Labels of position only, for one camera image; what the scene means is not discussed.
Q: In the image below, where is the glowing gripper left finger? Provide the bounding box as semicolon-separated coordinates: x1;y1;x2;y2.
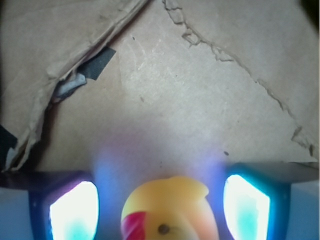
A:
28;172;100;240

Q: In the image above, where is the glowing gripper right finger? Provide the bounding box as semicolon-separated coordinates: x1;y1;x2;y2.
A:
222;166;291;240

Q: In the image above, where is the yellow rubber duck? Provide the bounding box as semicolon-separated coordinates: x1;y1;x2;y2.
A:
120;176;220;240

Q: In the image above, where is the brown paper bag bin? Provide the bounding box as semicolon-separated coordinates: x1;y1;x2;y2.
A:
0;0;320;170

